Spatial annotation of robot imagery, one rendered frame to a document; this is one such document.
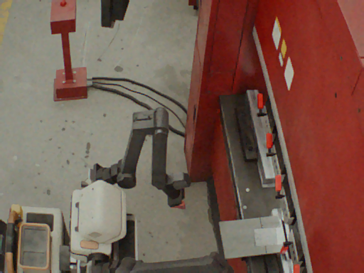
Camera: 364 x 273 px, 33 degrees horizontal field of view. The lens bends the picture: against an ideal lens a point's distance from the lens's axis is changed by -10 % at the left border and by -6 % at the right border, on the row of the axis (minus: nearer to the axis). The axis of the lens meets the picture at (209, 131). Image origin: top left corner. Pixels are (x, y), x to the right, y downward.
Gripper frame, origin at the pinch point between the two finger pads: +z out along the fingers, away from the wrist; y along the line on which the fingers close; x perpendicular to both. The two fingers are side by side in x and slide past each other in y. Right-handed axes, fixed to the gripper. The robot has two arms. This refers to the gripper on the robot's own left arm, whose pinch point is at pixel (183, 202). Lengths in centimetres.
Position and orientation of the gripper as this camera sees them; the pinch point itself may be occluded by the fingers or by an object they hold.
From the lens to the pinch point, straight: 287.0
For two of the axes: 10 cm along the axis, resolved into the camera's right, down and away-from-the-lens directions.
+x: -9.3, 2.4, 2.9
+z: 3.7, 5.0, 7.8
